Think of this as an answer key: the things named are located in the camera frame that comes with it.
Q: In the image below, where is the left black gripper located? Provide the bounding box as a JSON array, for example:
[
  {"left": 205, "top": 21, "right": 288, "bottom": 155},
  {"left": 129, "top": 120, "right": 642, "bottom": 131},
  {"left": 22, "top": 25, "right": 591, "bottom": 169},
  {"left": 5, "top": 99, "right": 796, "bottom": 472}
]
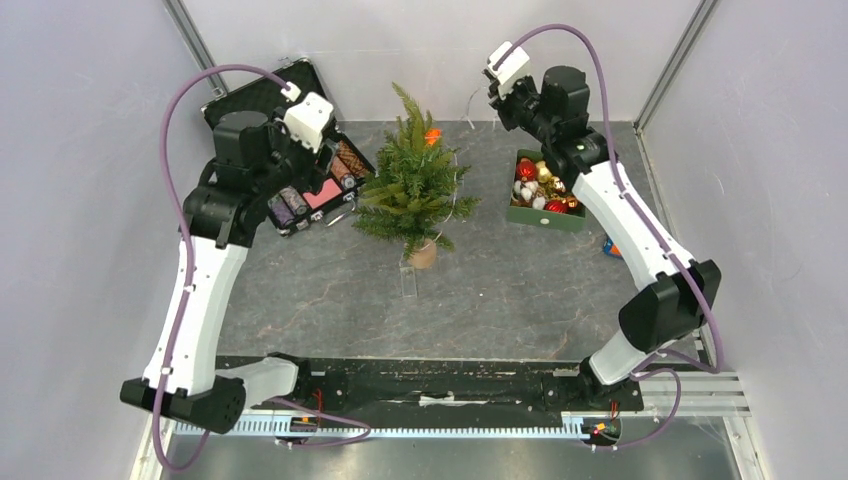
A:
[{"left": 254, "top": 108, "right": 339, "bottom": 199}]

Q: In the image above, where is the clear fairy light string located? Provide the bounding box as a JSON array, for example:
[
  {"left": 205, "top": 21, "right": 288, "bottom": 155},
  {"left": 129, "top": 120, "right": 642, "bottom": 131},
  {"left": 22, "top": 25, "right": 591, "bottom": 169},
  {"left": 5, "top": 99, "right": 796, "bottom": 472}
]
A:
[{"left": 397, "top": 82, "right": 485, "bottom": 246}]

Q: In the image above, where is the green ornament box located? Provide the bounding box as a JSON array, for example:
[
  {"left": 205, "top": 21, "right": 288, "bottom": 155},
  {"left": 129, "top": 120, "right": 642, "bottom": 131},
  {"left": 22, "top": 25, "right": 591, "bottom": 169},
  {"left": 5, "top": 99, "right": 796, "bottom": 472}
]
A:
[{"left": 507, "top": 149, "right": 587, "bottom": 232}]

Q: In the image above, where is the small green christmas tree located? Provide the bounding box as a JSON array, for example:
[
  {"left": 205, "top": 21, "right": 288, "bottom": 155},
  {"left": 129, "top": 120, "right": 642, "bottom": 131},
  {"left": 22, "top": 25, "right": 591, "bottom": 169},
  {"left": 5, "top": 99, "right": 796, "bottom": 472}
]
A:
[{"left": 353, "top": 82, "right": 481, "bottom": 270}]

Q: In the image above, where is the clear battery box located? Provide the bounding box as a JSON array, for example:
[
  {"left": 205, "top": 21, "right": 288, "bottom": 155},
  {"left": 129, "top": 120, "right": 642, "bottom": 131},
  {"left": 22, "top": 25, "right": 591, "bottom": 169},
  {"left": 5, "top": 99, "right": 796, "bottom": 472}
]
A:
[{"left": 399, "top": 266, "right": 418, "bottom": 298}]

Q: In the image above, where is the blue orange toy car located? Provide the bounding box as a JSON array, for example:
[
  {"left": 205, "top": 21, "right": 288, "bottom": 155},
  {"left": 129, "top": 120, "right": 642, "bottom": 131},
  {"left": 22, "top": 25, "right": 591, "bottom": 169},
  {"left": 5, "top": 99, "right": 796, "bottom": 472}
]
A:
[{"left": 602, "top": 238, "right": 622, "bottom": 259}]

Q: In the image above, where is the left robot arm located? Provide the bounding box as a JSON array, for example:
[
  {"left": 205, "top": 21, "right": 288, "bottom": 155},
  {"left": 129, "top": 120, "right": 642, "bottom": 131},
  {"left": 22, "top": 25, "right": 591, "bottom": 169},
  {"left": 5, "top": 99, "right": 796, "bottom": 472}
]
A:
[{"left": 119, "top": 106, "right": 338, "bottom": 434}]

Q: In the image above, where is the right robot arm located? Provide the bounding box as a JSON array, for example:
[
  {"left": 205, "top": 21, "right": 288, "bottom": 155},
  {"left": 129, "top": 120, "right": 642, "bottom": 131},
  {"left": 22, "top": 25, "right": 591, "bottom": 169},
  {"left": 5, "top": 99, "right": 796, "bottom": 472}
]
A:
[{"left": 484, "top": 66, "right": 721, "bottom": 408}]

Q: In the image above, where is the pink card deck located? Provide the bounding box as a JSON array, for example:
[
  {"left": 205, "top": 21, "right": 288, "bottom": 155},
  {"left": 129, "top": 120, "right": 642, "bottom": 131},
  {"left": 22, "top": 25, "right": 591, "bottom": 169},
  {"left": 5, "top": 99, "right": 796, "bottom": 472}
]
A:
[{"left": 302, "top": 178, "right": 343, "bottom": 210}]

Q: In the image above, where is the black poker chip case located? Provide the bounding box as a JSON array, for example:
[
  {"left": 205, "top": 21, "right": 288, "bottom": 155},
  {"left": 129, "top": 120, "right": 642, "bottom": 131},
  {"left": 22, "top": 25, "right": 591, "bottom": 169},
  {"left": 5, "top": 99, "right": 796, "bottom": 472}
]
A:
[{"left": 201, "top": 58, "right": 375, "bottom": 237}]

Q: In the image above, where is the red glitter bauble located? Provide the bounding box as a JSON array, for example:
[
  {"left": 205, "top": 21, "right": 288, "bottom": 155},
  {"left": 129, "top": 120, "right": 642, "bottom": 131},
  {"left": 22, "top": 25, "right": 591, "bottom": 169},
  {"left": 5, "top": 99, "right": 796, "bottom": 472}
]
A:
[{"left": 515, "top": 158, "right": 538, "bottom": 182}]

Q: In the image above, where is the gold bauble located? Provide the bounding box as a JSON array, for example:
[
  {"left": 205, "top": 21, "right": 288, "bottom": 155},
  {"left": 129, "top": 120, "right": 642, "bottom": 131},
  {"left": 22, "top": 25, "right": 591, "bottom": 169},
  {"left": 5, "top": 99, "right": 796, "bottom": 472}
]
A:
[{"left": 535, "top": 160, "right": 553, "bottom": 184}]

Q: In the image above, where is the orange plastic piece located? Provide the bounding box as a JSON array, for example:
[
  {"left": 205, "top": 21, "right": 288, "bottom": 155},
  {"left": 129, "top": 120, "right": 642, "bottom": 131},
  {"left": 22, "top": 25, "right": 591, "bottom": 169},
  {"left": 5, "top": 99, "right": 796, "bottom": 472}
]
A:
[{"left": 424, "top": 128, "right": 442, "bottom": 147}]

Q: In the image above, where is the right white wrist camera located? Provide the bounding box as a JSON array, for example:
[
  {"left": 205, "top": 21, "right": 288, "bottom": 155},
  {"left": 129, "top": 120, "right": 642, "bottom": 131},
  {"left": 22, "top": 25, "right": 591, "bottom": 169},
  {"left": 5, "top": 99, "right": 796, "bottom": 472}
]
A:
[{"left": 483, "top": 41, "right": 532, "bottom": 100}]

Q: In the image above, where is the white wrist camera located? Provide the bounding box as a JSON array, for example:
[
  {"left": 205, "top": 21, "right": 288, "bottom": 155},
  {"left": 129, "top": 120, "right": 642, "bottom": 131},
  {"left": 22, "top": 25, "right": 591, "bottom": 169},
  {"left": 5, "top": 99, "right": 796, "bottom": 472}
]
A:
[
  {"left": 483, "top": 41, "right": 532, "bottom": 100},
  {"left": 281, "top": 86, "right": 335, "bottom": 153}
]

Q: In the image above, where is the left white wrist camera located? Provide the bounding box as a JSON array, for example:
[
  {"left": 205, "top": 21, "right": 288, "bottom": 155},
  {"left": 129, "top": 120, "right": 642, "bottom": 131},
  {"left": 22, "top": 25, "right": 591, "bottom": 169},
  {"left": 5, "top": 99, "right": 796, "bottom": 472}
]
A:
[{"left": 281, "top": 86, "right": 335, "bottom": 153}]

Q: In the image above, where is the aluminium corner frame post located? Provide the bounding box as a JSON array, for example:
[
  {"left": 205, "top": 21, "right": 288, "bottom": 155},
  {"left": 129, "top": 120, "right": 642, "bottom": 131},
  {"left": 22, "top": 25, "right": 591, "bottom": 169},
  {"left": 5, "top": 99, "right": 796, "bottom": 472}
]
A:
[{"left": 161, "top": 0, "right": 229, "bottom": 98}]

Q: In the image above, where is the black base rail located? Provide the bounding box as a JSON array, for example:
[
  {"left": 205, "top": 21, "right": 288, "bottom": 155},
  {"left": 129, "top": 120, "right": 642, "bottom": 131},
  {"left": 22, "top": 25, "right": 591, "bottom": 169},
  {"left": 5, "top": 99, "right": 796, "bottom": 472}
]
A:
[{"left": 287, "top": 357, "right": 644, "bottom": 429}]

